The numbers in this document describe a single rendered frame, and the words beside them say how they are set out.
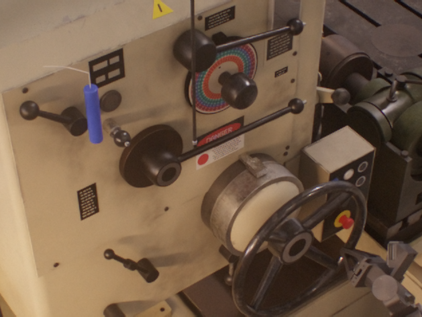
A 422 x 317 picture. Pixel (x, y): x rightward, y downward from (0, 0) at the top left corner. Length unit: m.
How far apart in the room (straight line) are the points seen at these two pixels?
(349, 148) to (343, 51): 0.43
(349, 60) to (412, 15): 0.77
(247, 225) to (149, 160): 0.33
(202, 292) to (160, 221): 0.80
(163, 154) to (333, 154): 0.53
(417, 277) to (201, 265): 0.80
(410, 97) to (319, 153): 0.38
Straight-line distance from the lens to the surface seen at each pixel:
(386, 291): 2.05
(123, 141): 1.74
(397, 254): 2.11
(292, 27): 1.89
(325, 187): 1.95
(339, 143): 2.26
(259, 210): 2.06
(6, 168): 1.76
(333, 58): 2.59
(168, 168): 1.85
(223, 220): 2.07
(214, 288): 2.85
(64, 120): 1.68
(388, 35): 3.21
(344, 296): 3.00
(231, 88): 1.83
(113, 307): 2.16
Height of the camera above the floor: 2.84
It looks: 43 degrees down
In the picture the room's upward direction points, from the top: straight up
